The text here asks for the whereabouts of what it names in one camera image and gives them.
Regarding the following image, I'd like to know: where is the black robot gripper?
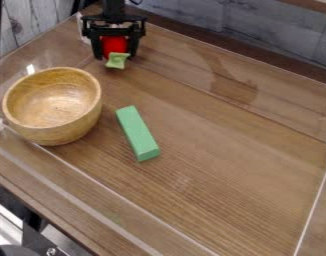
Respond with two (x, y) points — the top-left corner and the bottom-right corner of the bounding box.
(80, 3), (146, 60)

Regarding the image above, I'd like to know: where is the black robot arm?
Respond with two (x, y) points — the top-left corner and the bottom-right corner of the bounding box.
(80, 0), (146, 60)

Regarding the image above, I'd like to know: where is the red plush fruit green leaf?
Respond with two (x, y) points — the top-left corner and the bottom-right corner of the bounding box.
(100, 36), (129, 70)

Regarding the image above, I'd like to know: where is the green rectangular block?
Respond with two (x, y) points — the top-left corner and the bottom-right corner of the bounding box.
(116, 106), (160, 162)

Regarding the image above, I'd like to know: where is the black metal table frame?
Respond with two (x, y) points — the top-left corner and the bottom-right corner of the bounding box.
(0, 185), (69, 256)

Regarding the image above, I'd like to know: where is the wooden bowl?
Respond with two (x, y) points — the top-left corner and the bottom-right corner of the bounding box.
(1, 67), (101, 146)

